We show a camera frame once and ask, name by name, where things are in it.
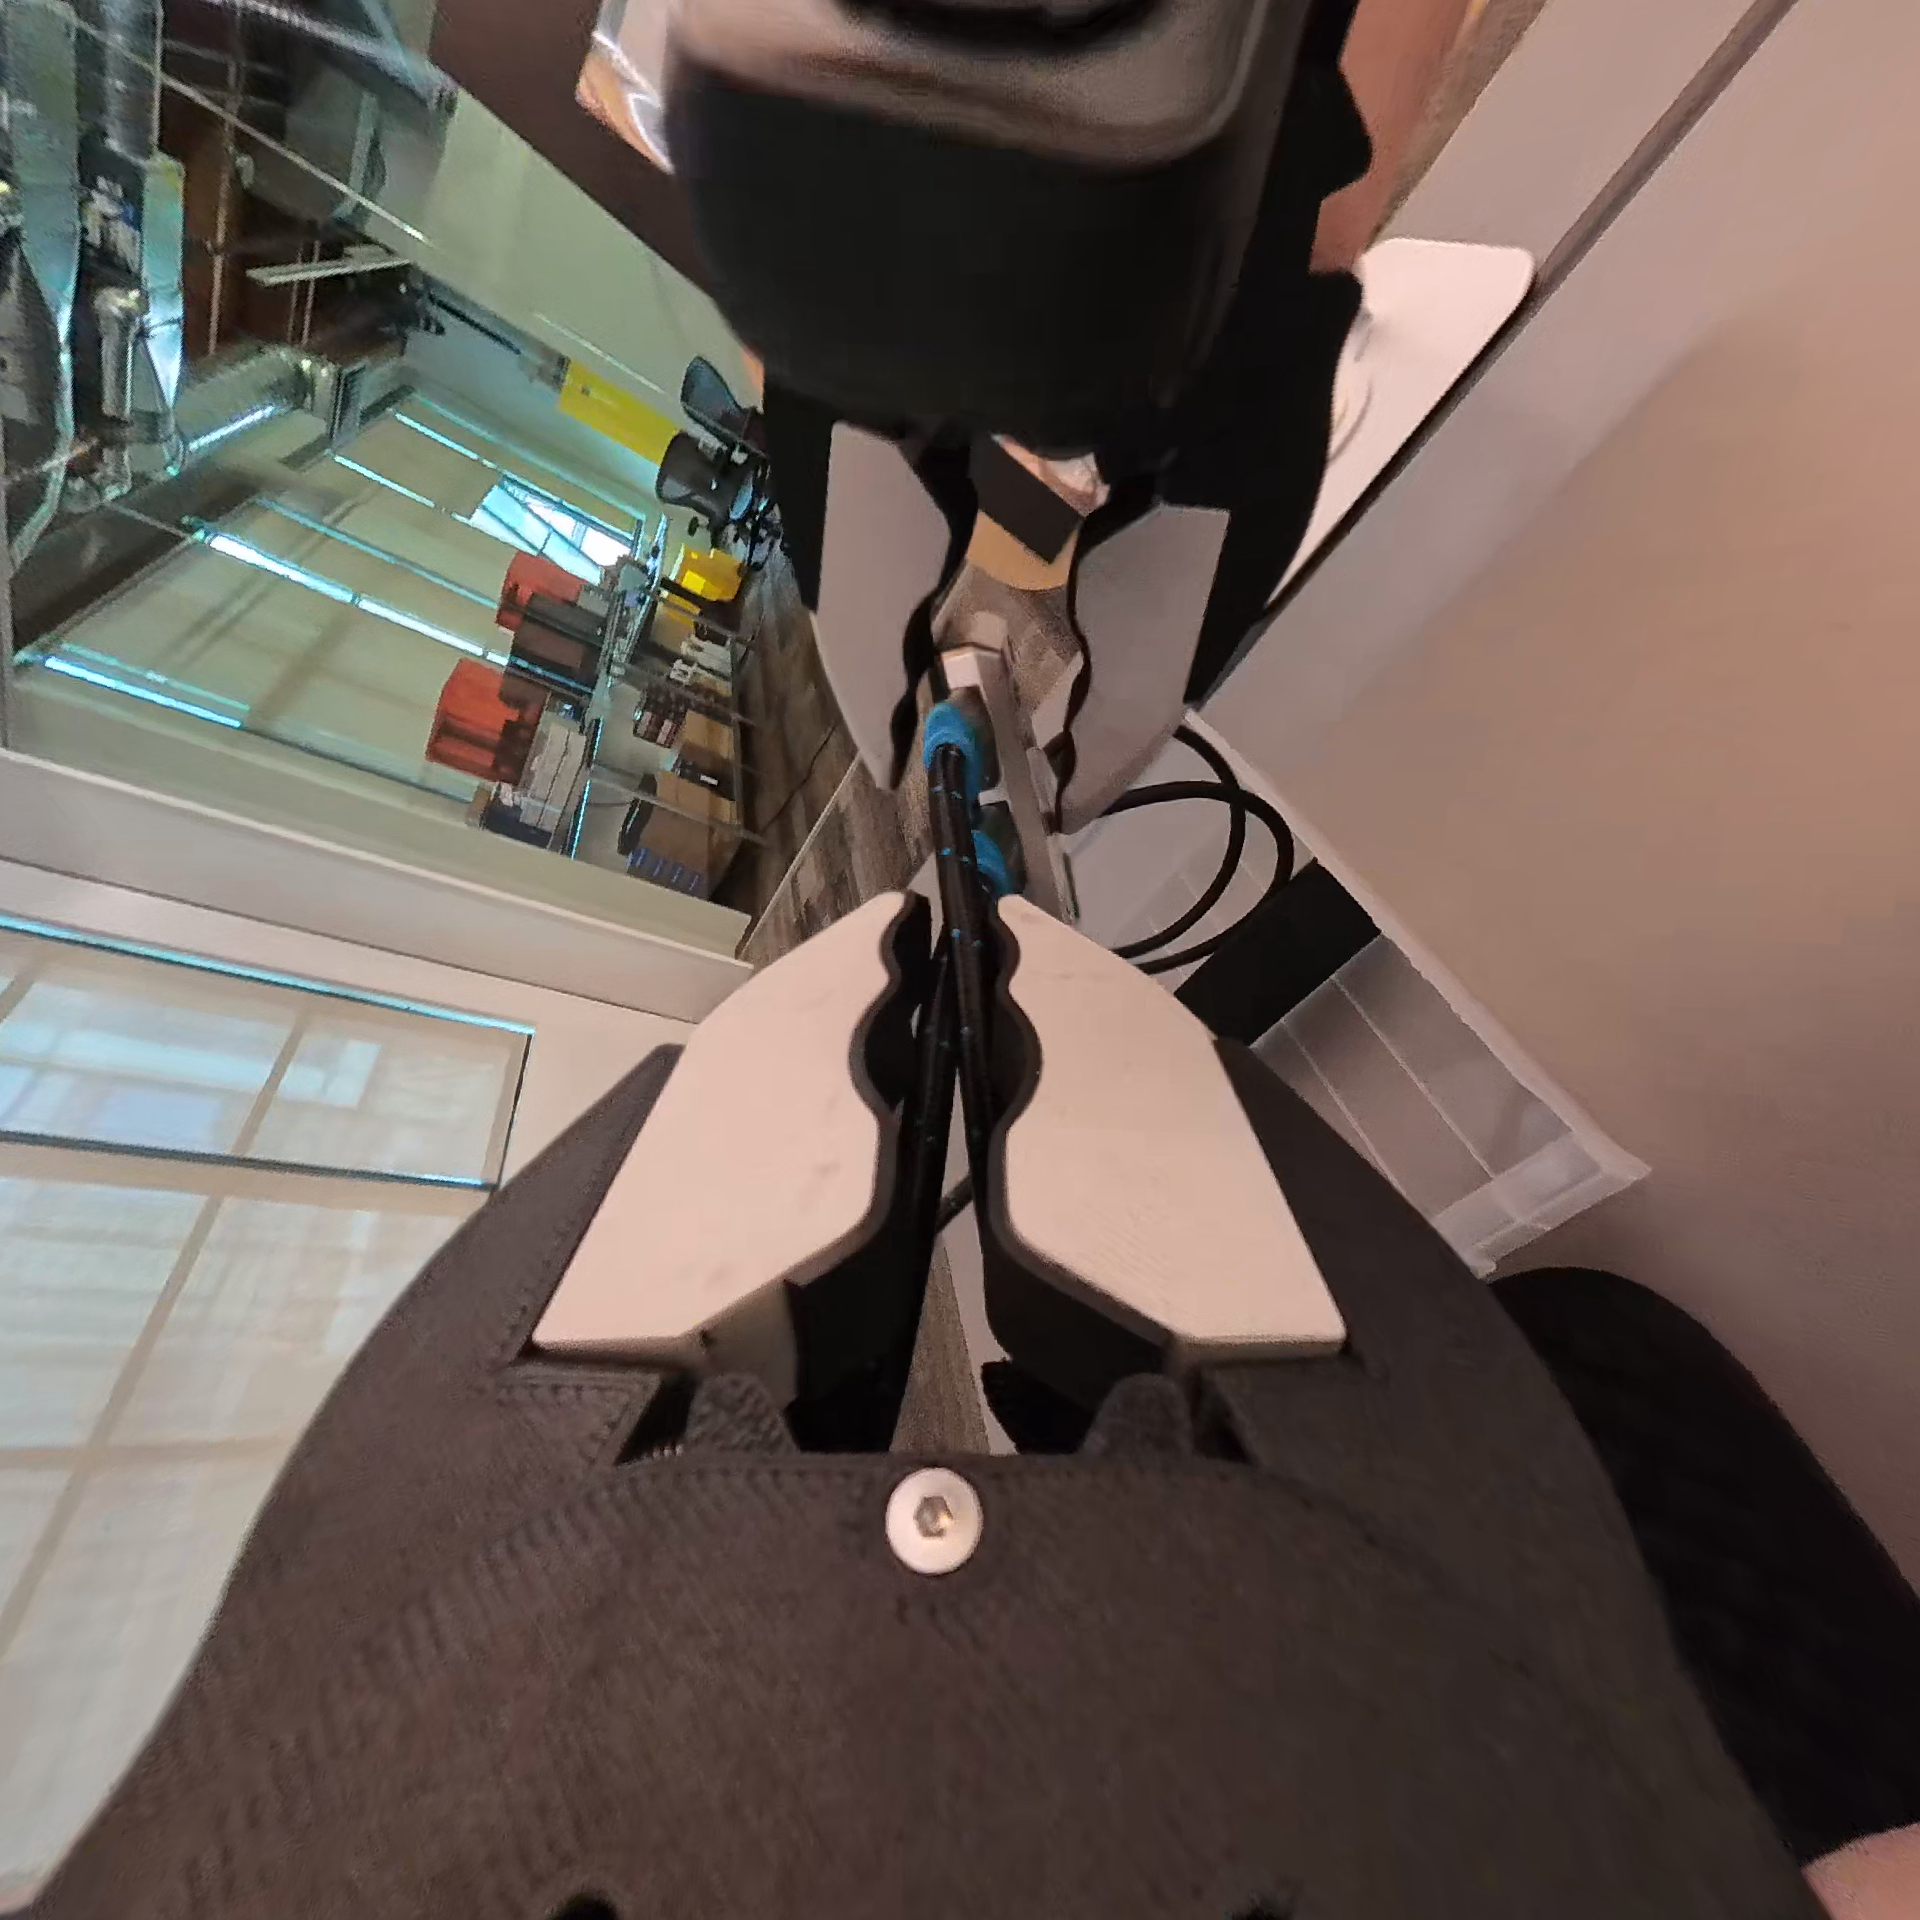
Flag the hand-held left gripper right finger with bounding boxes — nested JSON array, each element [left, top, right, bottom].
[[982, 894, 1346, 1368]]

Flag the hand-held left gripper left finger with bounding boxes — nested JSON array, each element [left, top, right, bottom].
[[533, 887, 939, 1366]]

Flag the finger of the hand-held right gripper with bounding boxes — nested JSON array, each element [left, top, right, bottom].
[[816, 420, 981, 792], [1050, 503, 1248, 837]]

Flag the silver multiport adapter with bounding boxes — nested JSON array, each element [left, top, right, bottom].
[[930, 591, 1086, 920]]

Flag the black braided adapter cable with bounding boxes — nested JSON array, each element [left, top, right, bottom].
[[1076, 719, 1299, 964]]

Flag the clear plastic storage box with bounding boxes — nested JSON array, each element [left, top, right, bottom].
[[1050, 703, 1653, 1285]]

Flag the black hdmi cable blue plug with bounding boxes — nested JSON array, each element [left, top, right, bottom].
[[877, 692, 1029, 1449]]

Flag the person's right hand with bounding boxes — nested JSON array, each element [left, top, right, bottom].
[[1317, 0, 1502, 282]]

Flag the wooden framed black divider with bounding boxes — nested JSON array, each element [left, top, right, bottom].
[[966, 433, 1116, 593]]

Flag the black office chair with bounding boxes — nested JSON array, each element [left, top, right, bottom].
[[651, 433, 775, 565], [678, 354, 767, 453]]

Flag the black flat panel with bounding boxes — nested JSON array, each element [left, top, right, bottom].
[[1178, 866, 1382, 1040]]

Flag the metal workbench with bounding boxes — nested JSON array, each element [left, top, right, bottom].
[[464, 554, 752, 903]]

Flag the red printer cover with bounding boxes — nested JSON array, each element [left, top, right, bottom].
[[498, 551, 605, 640], [422, 660, 518, 774]]

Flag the large grid window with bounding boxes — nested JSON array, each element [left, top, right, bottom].
[[0, 914, 538, 1876]]

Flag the black shorts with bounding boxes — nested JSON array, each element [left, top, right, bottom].
[[1493, 1266, 1920, 1869]]

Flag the person's leg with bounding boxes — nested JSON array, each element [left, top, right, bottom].
[[1799, 1838, 1920, 1920]]

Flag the silver ventilation duct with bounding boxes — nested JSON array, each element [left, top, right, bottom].
[[164, 343, 339, 473]]

